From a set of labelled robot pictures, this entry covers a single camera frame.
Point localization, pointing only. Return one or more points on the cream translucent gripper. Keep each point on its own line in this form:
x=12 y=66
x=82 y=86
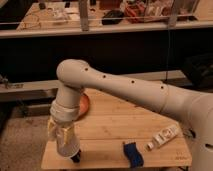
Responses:
x=52 y=127

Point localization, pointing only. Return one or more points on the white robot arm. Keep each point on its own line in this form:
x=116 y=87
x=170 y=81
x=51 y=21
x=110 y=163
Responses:
x=193 y=108

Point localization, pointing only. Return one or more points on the black eraser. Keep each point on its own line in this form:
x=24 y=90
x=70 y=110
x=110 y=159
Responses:
x=76 y=158

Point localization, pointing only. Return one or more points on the orange wooden bowl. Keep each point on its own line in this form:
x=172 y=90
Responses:
x=84 y=106

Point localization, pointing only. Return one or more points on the blue cloth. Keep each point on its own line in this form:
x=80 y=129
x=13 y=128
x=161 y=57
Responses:
x=133 y=155

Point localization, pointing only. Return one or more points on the black bag on shelf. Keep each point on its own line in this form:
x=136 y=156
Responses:
x=112 y=17

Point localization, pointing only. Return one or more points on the red object on shelf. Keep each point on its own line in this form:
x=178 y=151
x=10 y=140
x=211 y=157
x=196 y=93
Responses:
x=135 y=13

